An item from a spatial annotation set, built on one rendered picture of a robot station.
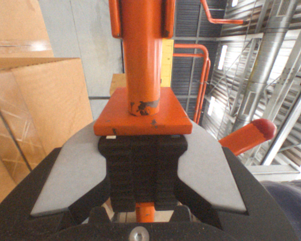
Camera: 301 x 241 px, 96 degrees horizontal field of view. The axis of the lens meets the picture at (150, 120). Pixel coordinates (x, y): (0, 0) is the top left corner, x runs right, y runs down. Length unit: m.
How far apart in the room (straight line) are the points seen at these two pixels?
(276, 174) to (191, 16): 10.13
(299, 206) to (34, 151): 0.40
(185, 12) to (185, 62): 2.95
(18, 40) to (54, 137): 0.67
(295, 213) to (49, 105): 0.41
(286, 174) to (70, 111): 2.42
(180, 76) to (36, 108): 11.03
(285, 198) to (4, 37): 0.95
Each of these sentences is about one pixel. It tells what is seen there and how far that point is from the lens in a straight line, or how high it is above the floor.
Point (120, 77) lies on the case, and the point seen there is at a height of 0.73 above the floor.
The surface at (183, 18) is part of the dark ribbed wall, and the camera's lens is 11.02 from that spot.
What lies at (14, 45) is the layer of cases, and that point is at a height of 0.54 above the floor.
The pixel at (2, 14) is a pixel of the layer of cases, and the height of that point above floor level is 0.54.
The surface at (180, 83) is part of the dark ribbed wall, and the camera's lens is 11.29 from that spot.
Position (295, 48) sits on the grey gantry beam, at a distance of 2.83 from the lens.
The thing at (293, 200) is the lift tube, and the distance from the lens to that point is 0.36.
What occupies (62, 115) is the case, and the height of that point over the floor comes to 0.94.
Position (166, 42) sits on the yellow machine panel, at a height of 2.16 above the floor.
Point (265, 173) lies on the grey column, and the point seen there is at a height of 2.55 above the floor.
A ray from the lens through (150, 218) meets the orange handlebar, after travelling 0.19.
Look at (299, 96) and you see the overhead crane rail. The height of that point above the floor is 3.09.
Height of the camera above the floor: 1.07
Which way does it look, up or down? 2 degrees up
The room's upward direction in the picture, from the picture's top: 89 degrees clockwise
